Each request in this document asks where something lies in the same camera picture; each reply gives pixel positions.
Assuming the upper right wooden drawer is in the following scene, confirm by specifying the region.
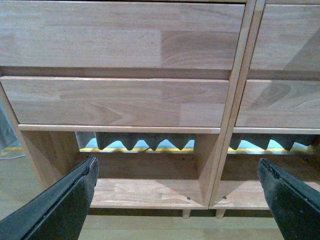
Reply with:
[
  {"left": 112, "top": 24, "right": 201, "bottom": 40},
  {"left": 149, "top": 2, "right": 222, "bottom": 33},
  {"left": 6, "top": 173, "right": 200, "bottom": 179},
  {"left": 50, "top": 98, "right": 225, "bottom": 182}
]
[{"left": 250, "top": 4, "right": 320, "bottom": 72}]

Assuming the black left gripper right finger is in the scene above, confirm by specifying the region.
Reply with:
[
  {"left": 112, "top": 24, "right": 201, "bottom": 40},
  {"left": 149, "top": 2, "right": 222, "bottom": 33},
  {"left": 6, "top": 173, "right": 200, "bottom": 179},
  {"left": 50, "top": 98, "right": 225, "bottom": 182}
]
[{"left": 257, "top": 158, "right": 320, "bottom": 240}]

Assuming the lower left wooden drawer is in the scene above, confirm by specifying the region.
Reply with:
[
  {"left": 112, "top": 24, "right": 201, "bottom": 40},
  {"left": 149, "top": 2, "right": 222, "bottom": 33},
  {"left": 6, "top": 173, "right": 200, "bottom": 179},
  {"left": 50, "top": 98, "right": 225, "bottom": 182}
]
[{"left": 0, "top": 76, "right": 229, "bottom": 127}]

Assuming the lower right wooden drawer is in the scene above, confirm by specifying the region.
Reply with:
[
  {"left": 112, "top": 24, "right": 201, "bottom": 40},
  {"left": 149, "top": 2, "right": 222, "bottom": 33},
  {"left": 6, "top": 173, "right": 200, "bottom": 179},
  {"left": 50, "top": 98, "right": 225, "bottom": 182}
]
[{"left": 235, "top": 79, "right": 320, "bottom": 129}]

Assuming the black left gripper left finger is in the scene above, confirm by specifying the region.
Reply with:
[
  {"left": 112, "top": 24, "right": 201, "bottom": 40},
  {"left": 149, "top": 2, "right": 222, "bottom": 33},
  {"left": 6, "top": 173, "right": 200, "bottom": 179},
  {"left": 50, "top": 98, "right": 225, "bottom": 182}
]
[{"left": 0, "top": 156, "right": 99, "bottom": 240}]

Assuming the upper left wooden drawer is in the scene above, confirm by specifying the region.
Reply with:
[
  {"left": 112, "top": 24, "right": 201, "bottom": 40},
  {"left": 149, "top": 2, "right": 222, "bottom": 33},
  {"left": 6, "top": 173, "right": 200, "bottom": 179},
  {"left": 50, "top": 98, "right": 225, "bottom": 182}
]
[{"left": 0, "top": 0, "right": 245, "bottom": 70}]

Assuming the wooden shelf cabinet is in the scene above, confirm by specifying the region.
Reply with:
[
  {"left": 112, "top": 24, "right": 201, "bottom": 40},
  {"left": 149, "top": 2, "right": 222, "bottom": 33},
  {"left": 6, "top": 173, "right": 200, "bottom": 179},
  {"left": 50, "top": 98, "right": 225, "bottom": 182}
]
[
  {"left": 0, "top": 0, "right": 256, "bottom": 218},
  {"left": 209, "top": 0, "right": 320, "bottom": 218}
]

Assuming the wooden drawer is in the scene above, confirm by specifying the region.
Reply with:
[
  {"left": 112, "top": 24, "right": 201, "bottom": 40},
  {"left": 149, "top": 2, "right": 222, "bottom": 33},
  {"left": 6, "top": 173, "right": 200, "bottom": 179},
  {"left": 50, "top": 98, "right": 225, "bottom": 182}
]
[
  {"left": 0, "top": 76, "right": 229, "bottom": 127},
  {"left": 0, "top": 0, "right": 245, "bottom": 70},
  {"left": 235, "top": 79, "right": 320, "bottom": 129},
  {"left": 250, "top": 4, "right": 320, "bottom": 72}
]

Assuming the left wooden shelf cabinet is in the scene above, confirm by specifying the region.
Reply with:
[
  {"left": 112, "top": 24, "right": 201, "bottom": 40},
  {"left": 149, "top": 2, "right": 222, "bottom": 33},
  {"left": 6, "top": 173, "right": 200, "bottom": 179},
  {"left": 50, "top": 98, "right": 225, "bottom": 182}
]
[{"left": 0, "top": 0, "right": 256, "bottom": 218}]

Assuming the right wooden shelf cabinet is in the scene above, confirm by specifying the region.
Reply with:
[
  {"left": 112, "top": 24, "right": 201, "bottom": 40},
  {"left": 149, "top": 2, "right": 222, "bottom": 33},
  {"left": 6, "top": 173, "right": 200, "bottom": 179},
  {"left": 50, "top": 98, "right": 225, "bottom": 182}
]
[{"left": 209, "top": 0, "right": 320, "bottom": 218}]

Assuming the grey acoustic foam panel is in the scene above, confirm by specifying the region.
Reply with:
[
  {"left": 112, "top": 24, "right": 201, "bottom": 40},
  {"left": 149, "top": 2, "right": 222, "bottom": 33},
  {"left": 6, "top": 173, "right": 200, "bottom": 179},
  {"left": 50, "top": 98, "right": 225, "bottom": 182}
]
[{"left": 95, "top": 132, "right": 316, "bottom": 151}]

